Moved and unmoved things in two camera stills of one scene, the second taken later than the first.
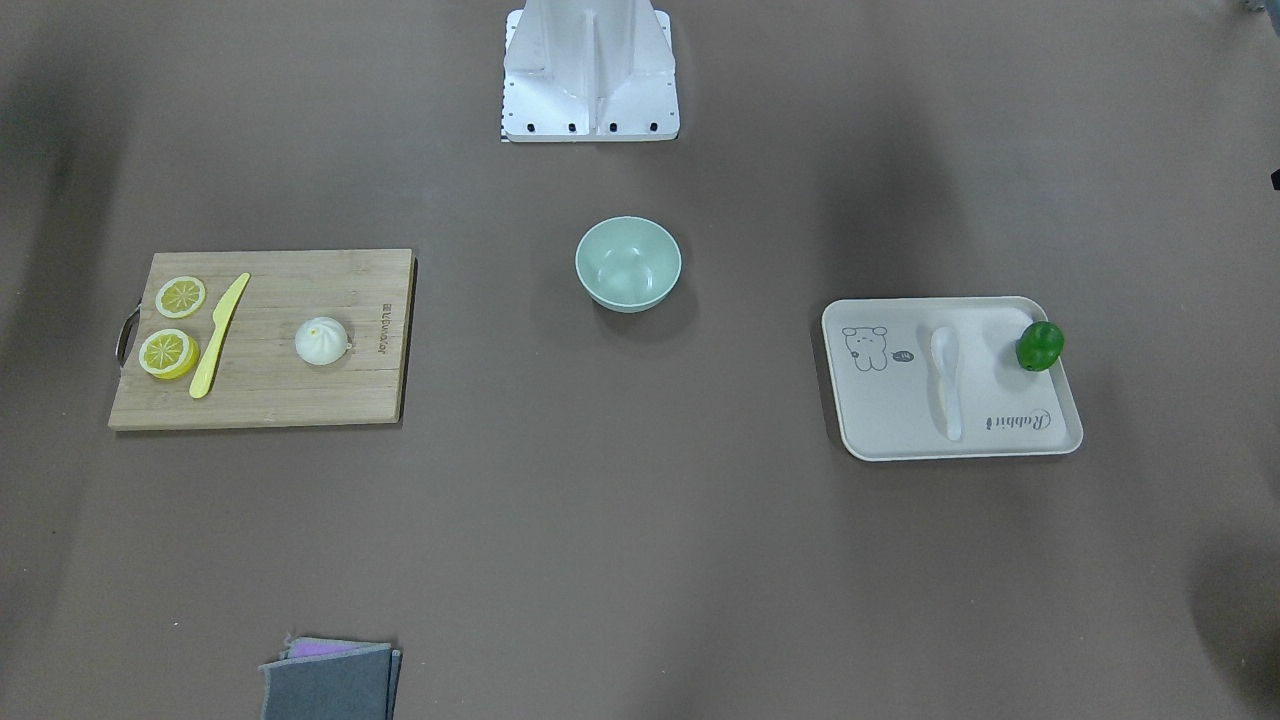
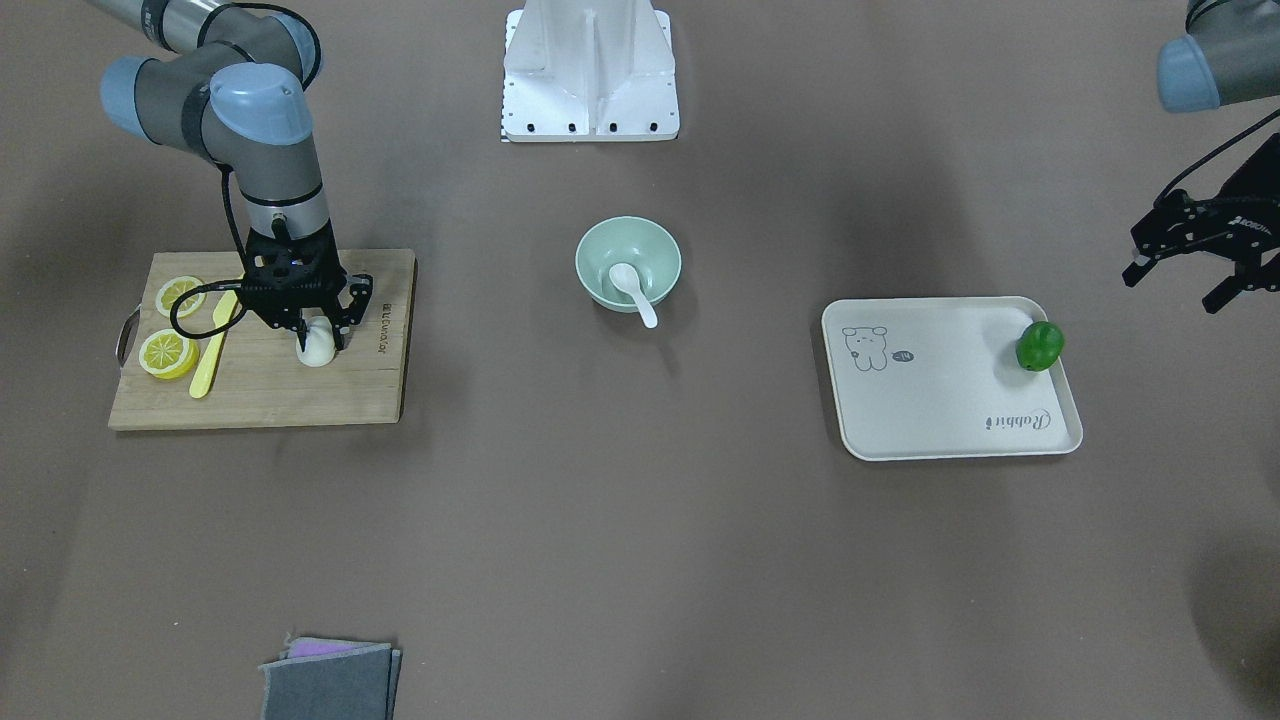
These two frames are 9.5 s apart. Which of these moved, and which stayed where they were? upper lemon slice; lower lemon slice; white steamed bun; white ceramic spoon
Moved: white ceramic spoon
Stayed: lower lemon slice; white steamed bun; upper lemon slice
